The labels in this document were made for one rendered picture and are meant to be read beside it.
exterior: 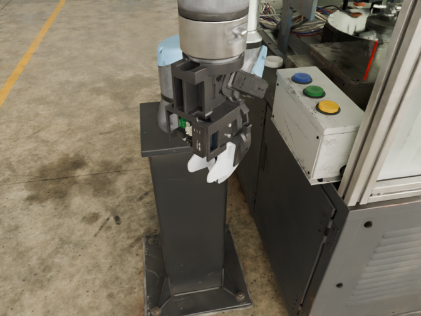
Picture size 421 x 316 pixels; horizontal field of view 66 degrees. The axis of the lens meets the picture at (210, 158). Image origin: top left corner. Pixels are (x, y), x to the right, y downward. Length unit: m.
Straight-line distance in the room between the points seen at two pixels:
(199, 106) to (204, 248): 0.84
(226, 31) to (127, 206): 1.47
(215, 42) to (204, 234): 0.85
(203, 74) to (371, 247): 0.71
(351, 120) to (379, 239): 0.34
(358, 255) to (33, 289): 1.23
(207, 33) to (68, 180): 1.72
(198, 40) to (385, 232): 0.70
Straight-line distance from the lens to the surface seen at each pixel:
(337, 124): 0.69
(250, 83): 0.45
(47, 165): 2.16
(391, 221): 0.89
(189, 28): 0.35
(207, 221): 1.07
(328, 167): 0.74
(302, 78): 0.83
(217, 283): 1.40
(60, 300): 1.53
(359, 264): 1.00
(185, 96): 0.37
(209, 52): 0.35
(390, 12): 1.14
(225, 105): 0.41
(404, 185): 0.77
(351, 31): 1.05
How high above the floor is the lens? 1.25
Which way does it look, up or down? 39 degrees down
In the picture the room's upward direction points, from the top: straight up
